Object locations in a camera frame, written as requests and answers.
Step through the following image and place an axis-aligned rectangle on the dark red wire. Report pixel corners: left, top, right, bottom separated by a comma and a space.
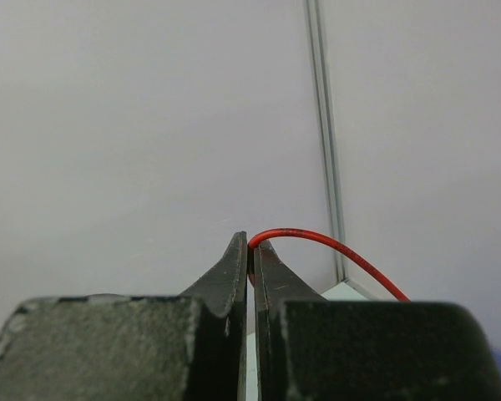
247, 227, 411, 302

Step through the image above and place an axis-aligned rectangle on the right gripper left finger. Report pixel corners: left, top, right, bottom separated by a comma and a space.
0, 232, 247, 400

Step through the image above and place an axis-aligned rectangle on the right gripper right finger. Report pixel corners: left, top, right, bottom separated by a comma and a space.
253, 241, 501, 400

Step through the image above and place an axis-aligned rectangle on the right aluminium frame post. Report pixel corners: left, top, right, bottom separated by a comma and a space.
302, 0, 352, 285

